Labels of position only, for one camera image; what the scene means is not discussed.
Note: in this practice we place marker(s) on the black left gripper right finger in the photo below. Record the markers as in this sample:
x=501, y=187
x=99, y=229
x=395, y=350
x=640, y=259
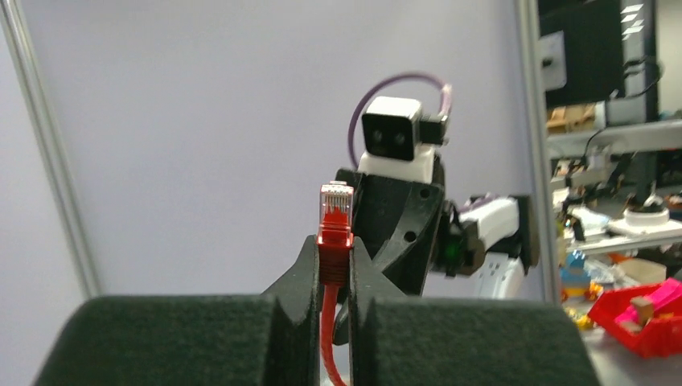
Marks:
x=396, y=339

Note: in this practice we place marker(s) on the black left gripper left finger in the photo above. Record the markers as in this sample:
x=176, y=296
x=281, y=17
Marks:
x=259, y=339

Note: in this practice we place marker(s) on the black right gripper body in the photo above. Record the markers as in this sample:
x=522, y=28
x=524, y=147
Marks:
x=398, y=222

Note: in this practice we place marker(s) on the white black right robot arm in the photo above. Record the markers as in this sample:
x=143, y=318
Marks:
x=486, y=224

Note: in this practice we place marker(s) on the cluttered background shelf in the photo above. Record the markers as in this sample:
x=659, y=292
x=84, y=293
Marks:
x=605, y=51

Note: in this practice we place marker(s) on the red plastic toy bin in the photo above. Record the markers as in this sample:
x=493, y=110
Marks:
x=645, y=319

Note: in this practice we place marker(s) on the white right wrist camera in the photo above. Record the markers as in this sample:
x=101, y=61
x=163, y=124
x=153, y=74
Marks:
x=400, y=139

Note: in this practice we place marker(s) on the right aluminium frame post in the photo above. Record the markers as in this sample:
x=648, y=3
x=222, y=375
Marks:
x=529, y=38

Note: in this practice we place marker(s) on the aluminium frame post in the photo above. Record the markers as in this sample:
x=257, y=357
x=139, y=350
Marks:
x=529, y=38
x=50, y=145

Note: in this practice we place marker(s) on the left aluminium frame post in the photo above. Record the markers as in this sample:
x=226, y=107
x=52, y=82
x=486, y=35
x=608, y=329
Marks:
x=50, y=145

